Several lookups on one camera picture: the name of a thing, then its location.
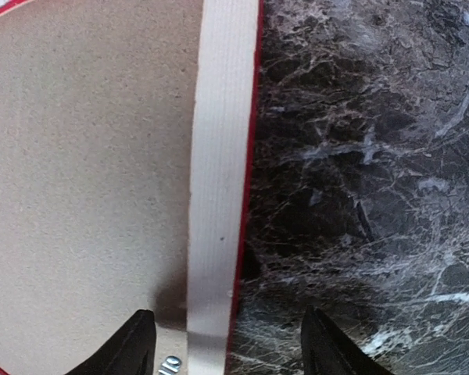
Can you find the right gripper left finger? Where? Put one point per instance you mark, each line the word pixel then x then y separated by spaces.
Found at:
pixel 129 351

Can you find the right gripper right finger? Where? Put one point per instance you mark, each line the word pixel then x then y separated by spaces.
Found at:
pixel 327 350

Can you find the brown backing board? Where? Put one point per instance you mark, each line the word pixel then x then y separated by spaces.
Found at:
pixel 96 107

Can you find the wooden picture frame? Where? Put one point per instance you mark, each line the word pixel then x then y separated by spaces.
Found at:
pixel 222 128

